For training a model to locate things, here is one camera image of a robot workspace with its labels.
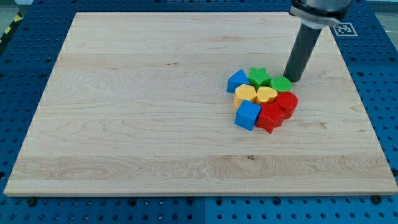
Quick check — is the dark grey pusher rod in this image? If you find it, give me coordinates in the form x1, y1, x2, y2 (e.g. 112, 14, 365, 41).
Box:
283, 24, 321, 83

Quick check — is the robot arm flange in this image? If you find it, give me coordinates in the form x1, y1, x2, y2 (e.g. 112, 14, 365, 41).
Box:
289, 0, 352, 29

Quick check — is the blue cube block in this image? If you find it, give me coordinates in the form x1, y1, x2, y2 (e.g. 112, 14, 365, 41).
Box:
234, 100, 261, 131

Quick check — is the yellow hexagon block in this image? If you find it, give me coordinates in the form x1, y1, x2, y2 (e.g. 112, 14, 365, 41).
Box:
234, 84, 257, 109

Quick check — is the blue pentagon block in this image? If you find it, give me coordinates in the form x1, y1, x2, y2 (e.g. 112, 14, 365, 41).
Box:
227, 69, 250, 93

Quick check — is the yellow heart block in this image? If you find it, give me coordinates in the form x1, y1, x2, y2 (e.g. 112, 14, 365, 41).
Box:
256, 86, 278, 105

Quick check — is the green star block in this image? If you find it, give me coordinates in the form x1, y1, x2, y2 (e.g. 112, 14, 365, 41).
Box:
248, 67, 271, 90

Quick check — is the red star block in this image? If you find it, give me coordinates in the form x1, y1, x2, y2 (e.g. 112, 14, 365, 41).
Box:
256, 103, 286, 134

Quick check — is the green cylinder block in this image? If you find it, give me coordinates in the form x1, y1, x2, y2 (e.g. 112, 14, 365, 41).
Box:
269, 77, 292, 93

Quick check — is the red cylinder block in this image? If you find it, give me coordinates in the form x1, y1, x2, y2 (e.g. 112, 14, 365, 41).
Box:
276, 91, 299, 119

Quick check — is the light wooden board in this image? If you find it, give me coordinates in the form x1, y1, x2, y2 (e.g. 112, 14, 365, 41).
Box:
4, 12, 397, 197

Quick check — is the white fiducial marker tag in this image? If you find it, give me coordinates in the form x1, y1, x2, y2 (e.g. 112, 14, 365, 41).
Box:
334, 22, 358, 37

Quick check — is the yellow black hazard tape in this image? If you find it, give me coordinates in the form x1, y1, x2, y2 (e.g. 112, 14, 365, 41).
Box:
1, 12, 24, 45

